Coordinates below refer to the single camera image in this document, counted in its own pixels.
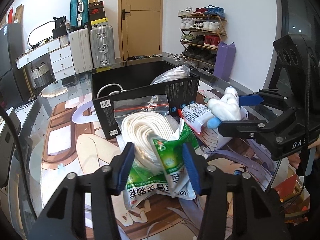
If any black bag on desk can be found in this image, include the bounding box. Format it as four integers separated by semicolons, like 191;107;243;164
52;15;67;39

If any wooden door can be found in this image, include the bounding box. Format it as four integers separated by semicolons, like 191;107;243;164
118;0;163;60

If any teal suitcase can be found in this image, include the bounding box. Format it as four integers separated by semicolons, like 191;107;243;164
70;0;89;30

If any white cable bundle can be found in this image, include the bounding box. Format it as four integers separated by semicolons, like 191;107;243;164
96;83;126;99

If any green medicine packet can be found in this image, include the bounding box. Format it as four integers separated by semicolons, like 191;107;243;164
123;116;200;210

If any black cardboard box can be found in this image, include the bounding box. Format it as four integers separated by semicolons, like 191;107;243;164
91;57;200;140

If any white drawer desk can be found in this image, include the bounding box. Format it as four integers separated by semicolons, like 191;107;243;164
16;35;75;80

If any stack of shoe boxes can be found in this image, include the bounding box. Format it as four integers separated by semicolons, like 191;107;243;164
88;0;108;27

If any white suitcase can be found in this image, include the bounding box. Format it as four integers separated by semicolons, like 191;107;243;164
69;28;94;74

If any anime print desk mat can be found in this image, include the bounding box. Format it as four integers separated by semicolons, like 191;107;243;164
29;82;287;239

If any black refrigerator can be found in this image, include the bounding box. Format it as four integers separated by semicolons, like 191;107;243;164
0;23;30;109

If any bagged beige braided rope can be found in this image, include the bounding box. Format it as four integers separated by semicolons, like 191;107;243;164
150;64;191;86

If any purple bag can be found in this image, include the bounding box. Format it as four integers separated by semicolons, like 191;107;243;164
213;41;236;82

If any silver suitcase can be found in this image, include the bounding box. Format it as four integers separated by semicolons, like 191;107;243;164
90;25;116;68

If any woven laundry basket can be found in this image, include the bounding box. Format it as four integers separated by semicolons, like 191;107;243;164
31;62;53;88

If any person's right hand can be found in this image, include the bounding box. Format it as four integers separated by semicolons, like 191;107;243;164
287;133;320;169

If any white red tissue packet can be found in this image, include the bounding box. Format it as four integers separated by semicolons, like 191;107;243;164
181;103;214;134

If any wooden shoe rack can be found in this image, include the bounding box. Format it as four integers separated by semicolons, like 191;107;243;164
178;11;227;72

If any white plush toy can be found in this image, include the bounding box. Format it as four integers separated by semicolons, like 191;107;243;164
207;86;241;129

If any white bagged strap roll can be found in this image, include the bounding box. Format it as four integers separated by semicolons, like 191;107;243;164
113;94;176;173

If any oval mirror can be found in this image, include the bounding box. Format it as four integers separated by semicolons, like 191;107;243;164
28;21;55;47

